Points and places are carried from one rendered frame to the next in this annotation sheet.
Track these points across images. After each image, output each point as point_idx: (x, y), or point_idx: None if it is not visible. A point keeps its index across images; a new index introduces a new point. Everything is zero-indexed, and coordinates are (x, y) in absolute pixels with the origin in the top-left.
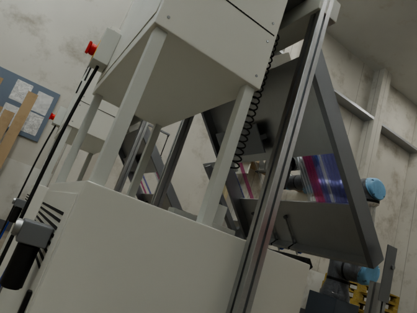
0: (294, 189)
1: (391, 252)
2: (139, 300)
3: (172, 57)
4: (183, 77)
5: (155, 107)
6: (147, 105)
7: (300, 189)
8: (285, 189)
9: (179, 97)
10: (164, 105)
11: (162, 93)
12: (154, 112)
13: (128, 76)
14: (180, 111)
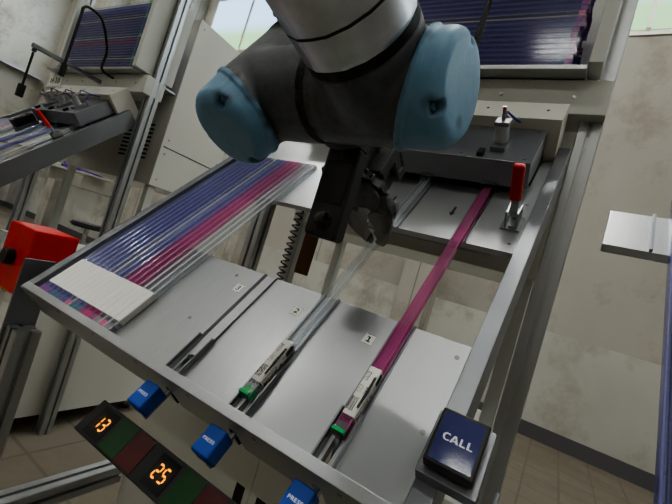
0: (341, 142)
1: (39, 270)
2: None
3: (350, 241)
4: (357, 241)
5: (456, 265)
6: (465, 268)
7: (326, 93)
8: (306, 232)
9: (391, 248)
10: (434, 259)
11: (408, 254)
12: (474, 269)
13: (423, 261)
14: (418, 253)
